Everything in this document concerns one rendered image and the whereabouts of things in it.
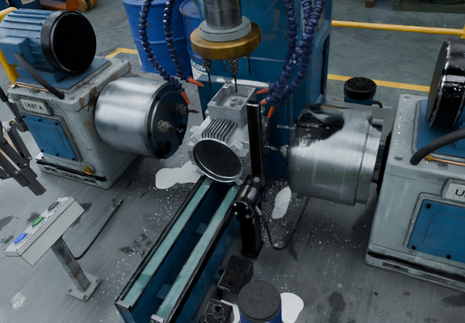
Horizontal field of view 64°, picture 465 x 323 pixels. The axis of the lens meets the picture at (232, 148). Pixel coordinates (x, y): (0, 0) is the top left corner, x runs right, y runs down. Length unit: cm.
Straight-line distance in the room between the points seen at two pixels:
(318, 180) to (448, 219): 28
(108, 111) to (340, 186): 69
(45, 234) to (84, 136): 42
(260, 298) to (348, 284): 54
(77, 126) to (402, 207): 94
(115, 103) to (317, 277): 75
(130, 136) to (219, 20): 44
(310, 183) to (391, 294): 34
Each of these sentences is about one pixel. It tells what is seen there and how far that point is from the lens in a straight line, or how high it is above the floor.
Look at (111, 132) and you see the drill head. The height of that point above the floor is 106.
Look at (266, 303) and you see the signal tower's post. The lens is 54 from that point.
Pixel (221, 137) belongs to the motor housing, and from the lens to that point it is 99.
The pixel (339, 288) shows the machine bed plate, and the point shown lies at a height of 80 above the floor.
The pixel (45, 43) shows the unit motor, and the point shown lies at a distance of 122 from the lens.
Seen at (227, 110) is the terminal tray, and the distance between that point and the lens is 102.
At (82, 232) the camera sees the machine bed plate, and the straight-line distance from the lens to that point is 128.
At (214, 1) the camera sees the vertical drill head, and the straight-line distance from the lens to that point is 91.
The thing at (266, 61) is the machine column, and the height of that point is 117.
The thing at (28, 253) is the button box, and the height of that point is 106.
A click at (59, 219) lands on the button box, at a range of 96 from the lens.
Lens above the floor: 169
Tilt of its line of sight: 39 degrees down
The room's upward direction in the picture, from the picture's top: 7 degrees counter-clockwise
